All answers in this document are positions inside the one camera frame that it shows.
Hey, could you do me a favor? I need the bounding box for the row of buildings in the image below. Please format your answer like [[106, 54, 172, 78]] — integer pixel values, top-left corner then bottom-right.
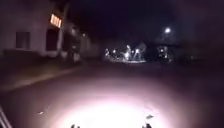
[[64, 26, 101, 62]]

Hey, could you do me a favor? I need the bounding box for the pale kerb strip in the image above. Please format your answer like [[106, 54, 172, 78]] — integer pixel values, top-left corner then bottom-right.
[[0, 66, 84, 93]]

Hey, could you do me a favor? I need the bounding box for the dark asphalt road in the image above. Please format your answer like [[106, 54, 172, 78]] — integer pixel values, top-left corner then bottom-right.
[[0, 60, 224, 128]]

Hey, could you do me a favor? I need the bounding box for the street lamp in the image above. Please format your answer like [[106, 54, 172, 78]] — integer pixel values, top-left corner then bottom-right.
[[163, 26, 173, 37]]

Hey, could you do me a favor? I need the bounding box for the white building with lit sign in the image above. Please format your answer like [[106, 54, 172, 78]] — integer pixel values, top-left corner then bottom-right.
[[0, 0, 66, 58]]

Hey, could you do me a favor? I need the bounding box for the pole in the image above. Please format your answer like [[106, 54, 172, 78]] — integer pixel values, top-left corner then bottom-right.
[[57, 3, 71, 58]]

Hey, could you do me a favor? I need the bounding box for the dark building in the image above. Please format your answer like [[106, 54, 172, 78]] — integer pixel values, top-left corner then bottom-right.
[[143, 40, 188, 64]]

